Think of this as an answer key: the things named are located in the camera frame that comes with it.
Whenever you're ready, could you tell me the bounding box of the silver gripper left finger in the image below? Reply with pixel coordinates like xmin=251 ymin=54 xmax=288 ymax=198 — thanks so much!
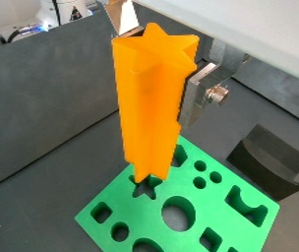
xmin=106 ymin=0 xmax=143 ymax=35

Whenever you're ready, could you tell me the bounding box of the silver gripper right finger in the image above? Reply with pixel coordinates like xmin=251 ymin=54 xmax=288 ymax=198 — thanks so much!
xmin=179 ymin=39 xmax=246 ymax=128

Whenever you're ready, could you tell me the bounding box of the green shape sorter board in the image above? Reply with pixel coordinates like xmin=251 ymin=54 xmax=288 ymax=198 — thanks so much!
xmin=75 ymin=138 xmax=280 ymax=252

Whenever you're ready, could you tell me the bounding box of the black curved block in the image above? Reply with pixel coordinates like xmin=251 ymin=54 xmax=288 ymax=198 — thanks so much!
xmin=227 ymin=124 xmax=299 ymax=201

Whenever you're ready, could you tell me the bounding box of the orange star-shaped peg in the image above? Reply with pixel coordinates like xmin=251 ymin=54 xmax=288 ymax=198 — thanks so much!
xmin=112 ymin=23 xmax=199 ymax=182

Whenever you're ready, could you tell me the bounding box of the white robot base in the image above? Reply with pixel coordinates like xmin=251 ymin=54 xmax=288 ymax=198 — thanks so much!
xmin=0 ymin=0 xmax=99 ymax=43

